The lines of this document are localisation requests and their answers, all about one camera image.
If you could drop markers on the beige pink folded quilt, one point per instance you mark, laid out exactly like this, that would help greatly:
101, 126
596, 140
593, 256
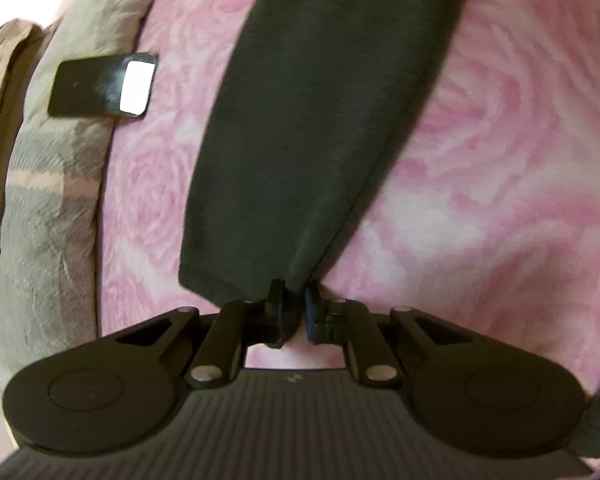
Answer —
0, 85

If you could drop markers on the pink rose bed sheet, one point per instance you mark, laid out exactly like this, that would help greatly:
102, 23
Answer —
480, 160

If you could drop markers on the grey plaid blanket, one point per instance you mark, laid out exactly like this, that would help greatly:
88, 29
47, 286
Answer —
45, 210

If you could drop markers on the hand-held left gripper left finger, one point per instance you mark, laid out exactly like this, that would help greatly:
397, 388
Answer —
279, 312

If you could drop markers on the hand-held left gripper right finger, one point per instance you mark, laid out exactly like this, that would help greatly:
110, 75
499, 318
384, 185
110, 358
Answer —
311, 312

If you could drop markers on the dark grey garment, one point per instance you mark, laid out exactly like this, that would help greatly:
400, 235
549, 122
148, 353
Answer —
305, 110

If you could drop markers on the black smartphone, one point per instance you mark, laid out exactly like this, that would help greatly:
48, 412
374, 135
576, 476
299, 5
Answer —
85, 85

